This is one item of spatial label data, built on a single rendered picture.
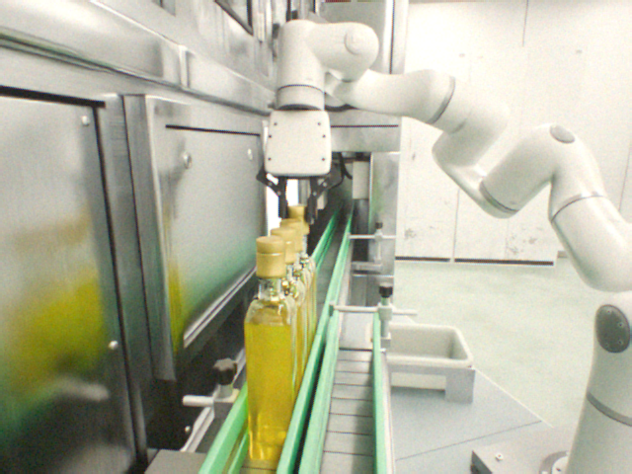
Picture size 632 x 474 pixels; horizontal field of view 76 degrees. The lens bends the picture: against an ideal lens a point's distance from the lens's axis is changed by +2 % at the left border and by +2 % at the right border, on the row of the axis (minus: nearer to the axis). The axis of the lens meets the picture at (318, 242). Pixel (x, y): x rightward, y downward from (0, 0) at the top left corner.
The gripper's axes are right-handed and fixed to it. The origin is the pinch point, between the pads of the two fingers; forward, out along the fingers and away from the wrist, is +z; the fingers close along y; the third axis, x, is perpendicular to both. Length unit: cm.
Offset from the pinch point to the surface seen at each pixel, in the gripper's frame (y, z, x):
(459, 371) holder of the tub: 30.5, 30.1, 22.2
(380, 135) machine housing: 17, -37, 89
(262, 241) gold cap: -1.2, 5.2, -17.9
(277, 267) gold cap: 0.5, 8.1, -17.1
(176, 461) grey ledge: -12.6, 33.1, -13.2
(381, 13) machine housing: 16, -77, 80
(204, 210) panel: -12.9, 0.7, -5.4
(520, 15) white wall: 168, -237, 365
